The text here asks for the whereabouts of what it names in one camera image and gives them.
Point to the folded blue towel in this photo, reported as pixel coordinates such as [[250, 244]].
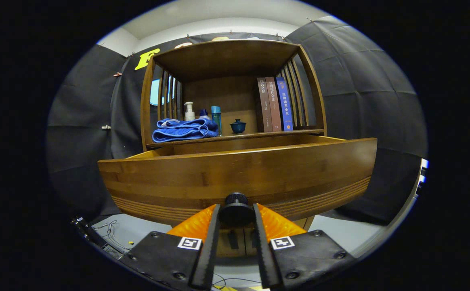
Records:
[[182, 131]]

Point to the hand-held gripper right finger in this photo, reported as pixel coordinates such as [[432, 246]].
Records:
[[265, 258]]

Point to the dark brown book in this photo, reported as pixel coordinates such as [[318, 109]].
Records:
[[264, 105]]

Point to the wooden drawer with black knob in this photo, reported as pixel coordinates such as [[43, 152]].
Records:
[[239, 173]]

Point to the white panel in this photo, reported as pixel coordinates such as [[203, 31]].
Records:
[[422, 163]]

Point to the teal transparent bottle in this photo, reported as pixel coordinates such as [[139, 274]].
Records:
[[216, 119]]

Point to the dark blue lidded teacup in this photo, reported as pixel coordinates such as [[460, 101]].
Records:
[[238, 127]]

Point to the blue book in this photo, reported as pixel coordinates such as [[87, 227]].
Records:
[[285, 105]]

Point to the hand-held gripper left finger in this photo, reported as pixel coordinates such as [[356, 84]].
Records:
[[208, 258]]

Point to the wooden cabinet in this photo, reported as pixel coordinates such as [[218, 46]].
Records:
[[227, 97]]

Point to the black floor device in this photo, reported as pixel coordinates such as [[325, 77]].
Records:
[[112, 251]]

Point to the reddish brown book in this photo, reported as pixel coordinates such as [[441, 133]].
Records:
[[274, 105]]

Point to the white bottle blue pump cap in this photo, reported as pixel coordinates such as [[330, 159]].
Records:
[[204, 115]]

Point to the wooden countertop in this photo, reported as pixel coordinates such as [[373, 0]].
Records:
[[259, 134]]

